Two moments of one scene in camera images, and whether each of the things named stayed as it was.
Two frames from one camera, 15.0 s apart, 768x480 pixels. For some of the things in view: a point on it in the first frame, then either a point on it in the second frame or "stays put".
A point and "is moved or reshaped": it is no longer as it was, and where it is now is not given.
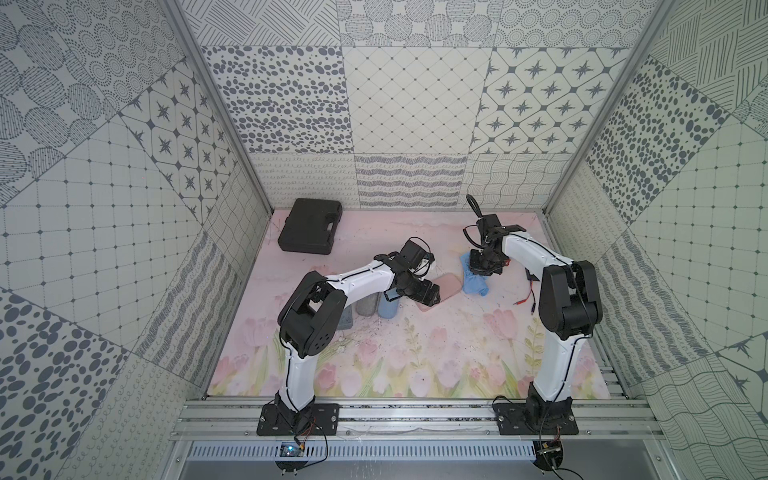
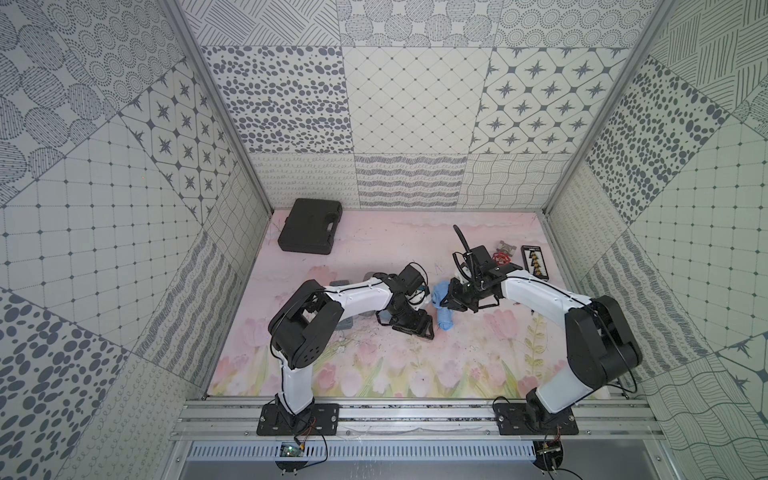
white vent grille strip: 366,452 stays put
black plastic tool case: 310,226 stays put
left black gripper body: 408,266 → 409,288
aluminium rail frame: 606,419 stays put
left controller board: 291,449 stays put
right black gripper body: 486,263 → 468,295
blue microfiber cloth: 473,283 is moved or reshaped
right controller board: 548,454 stays put
